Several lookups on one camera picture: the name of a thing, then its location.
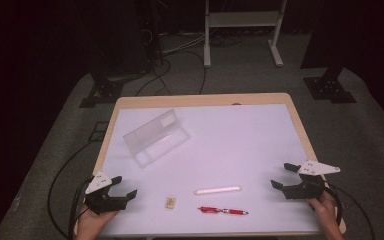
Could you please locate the person's right hand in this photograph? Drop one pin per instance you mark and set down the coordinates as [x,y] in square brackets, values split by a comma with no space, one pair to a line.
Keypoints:
[326,213]

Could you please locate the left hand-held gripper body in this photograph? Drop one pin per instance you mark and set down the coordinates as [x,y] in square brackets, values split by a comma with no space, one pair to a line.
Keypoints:
[104,201]

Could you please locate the person's left hand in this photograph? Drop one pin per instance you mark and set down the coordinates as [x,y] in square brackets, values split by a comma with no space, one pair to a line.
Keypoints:
[91,225]

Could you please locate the white table mat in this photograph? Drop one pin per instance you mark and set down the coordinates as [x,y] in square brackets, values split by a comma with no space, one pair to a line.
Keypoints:
[233,146]

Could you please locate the transparent plastic pencil case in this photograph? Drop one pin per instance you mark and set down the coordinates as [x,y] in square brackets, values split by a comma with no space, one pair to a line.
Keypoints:
[155,140]

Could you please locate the white metal stand frame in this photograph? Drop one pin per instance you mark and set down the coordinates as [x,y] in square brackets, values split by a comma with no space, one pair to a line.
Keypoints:
[243,19]

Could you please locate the white pen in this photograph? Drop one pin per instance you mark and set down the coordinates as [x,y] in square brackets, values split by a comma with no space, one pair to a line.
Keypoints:
[217,190]

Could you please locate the red pen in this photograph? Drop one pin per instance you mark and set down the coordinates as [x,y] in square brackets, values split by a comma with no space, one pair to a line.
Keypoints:
[221,210]

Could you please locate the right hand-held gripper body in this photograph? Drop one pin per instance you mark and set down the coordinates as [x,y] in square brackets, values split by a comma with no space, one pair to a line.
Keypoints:
[305,191]

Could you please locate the small beige eraser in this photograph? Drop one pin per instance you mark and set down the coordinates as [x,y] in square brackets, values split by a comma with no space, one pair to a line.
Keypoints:
[170,202]

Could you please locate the black stand with base plate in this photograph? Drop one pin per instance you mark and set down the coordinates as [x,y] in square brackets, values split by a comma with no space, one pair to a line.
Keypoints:
[105,91]
[328,88]

